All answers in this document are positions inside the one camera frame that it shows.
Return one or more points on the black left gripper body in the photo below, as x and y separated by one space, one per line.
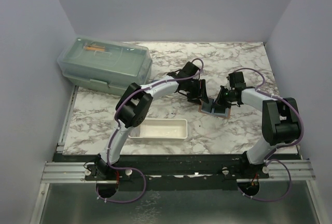
193 89

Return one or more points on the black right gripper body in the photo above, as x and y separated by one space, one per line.
228 100

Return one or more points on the tan leather card holder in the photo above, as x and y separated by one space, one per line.
211 108

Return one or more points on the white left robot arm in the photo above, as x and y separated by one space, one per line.
132 108

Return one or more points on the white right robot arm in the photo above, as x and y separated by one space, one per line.
281 125

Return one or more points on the stack of cards in tray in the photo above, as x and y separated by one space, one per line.
135 132

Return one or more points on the white plastic tray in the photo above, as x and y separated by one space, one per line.
152 129

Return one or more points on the green translucent storage box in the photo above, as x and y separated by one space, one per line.
108 67

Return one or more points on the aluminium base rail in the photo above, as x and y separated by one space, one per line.
65 172

